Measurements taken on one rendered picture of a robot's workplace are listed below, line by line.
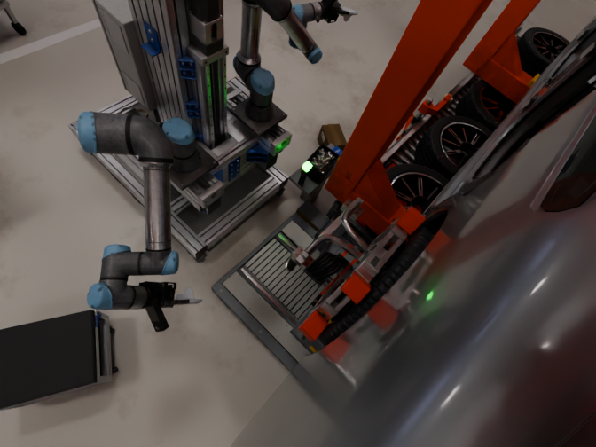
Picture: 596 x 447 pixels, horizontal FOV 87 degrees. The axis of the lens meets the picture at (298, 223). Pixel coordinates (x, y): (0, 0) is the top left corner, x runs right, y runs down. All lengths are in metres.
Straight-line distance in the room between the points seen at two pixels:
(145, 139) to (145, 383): 1.51
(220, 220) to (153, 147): 1.16
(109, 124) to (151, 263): 0.41
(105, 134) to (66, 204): 1.62
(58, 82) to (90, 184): 1.00
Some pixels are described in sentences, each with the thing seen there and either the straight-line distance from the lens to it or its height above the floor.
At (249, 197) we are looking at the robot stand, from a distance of 2.20.
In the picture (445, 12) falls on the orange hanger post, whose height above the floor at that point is 1.64.
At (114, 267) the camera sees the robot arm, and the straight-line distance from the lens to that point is 1.10.
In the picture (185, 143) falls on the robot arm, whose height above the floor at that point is 1.01.
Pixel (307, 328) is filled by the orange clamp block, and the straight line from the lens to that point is 1.28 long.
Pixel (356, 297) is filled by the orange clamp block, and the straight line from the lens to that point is 1.08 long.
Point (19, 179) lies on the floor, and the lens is 2.85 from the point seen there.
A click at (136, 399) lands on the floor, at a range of 2.18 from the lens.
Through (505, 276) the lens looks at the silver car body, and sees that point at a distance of 0.61.
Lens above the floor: 2.12
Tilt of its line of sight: 63 degrees down
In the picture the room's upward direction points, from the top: 25 degrees clockwise
